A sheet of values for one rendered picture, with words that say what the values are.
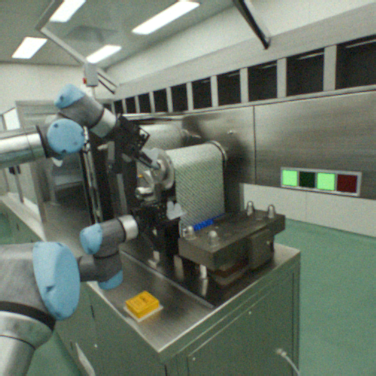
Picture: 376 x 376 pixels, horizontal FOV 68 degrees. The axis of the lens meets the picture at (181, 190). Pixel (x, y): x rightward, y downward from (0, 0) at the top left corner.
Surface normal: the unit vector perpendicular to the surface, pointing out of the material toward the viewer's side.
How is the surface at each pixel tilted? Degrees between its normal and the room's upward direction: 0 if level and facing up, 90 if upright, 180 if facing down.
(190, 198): 90
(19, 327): 88
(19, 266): 37
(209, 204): 90
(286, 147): 90
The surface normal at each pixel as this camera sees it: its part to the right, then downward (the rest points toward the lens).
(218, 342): 0.64, 0.13
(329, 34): -0.76, 0.22
